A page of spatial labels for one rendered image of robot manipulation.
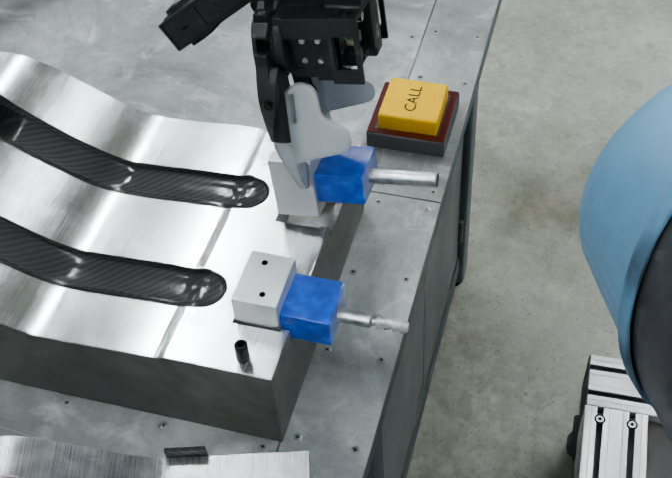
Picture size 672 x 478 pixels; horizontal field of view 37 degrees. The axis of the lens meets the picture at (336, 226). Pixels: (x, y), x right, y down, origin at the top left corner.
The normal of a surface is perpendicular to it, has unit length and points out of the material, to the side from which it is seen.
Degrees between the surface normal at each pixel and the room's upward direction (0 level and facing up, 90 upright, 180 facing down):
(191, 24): 79
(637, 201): 57
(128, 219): 2
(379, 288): 0
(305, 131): 72
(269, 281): 0
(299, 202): 82
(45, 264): 18
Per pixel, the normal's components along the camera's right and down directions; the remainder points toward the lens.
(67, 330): -0.09, -0.68
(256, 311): -0.27, 0.73
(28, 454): 0.26, -0.65
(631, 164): -0.86, -0.23
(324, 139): -0.30, 0.47
